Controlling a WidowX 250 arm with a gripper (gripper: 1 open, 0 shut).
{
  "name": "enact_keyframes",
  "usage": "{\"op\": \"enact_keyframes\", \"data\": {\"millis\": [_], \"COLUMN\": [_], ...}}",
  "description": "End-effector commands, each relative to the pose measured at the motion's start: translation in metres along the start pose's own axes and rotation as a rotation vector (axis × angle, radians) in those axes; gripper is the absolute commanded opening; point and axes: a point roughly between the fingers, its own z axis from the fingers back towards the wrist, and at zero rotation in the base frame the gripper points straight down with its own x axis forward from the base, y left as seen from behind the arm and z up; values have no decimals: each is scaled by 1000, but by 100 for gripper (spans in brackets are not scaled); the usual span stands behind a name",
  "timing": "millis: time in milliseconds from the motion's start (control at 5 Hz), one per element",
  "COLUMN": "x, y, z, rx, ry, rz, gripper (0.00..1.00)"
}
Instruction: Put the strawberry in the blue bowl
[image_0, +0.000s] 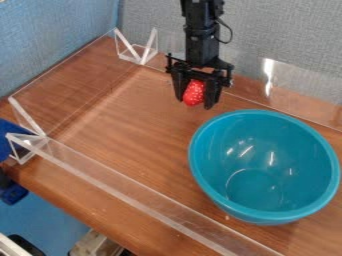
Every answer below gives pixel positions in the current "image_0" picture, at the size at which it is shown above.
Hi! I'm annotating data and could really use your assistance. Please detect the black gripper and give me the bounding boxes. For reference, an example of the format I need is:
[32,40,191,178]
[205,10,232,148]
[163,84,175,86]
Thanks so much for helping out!
[166,53,234,109]

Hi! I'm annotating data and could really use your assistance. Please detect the red strawberry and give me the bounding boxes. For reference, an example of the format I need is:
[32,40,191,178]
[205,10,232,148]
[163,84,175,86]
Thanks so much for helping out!
[183,80,205,106]

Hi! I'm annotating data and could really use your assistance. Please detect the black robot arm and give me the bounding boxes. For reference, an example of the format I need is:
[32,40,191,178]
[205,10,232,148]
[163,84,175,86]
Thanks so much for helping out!
[166,0,234,109]

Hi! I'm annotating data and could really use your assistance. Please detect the blue plastic bowl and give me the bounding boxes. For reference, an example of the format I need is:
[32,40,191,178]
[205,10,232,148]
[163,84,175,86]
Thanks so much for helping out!
[189,109,341,225]

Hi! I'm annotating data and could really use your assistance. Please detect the clear acrylic back barrier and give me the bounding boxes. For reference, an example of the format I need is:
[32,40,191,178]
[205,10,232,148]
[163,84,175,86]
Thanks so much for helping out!
[146,27,342,133]

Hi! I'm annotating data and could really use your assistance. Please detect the clear acrylic barrier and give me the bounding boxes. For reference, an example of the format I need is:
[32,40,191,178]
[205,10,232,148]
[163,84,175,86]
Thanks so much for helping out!
[6,133,285,256]
[8,29,145,135]
[146,27,342,133]

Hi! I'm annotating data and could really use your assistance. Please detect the clear acrylic left barrier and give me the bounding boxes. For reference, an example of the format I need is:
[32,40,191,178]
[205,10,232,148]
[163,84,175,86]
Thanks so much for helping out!
[8,29,145,135]

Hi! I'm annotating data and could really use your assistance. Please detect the clear acrylic front barrier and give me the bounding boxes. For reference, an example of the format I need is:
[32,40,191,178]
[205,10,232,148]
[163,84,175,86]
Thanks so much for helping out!
[6,133,285,256]

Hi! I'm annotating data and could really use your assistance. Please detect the blue clamp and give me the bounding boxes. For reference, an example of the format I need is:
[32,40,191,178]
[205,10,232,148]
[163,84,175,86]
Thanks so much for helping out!
[0,118,32,206]

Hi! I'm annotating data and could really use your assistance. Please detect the grey box under table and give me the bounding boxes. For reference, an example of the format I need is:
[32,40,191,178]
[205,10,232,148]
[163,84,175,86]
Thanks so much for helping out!
[69,229,134,256]

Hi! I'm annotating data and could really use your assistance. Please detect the white black object below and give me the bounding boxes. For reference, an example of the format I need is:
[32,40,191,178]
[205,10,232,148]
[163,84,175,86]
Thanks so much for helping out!
[0,233,47,256]

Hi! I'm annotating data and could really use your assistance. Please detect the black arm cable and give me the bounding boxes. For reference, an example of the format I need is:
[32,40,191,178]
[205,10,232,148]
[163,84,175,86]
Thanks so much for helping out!
[216,18,236,45]

